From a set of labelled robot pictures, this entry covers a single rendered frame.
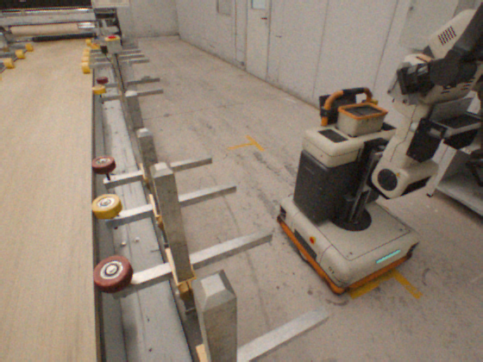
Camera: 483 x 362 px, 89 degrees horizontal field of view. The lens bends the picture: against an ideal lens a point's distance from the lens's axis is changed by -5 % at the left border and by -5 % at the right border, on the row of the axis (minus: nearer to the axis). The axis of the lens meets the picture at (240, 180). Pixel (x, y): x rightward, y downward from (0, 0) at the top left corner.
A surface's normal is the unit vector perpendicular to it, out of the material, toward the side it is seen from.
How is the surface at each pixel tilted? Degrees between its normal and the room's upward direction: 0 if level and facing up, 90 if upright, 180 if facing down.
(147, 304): 0
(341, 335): 0
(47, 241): 0
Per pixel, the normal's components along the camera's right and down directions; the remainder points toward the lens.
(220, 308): 0.43, 0.54
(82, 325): 0.01, -0.81
